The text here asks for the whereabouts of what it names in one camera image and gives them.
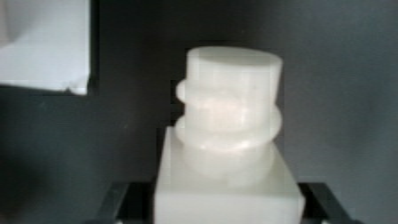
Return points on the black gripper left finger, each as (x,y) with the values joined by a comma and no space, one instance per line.
(127,205)

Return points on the white table leg with tag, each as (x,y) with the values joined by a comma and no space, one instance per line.
(225,182)

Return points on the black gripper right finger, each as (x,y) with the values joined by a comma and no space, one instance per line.
(325,211)

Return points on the white square table top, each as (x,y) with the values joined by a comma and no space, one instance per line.
(46,44)

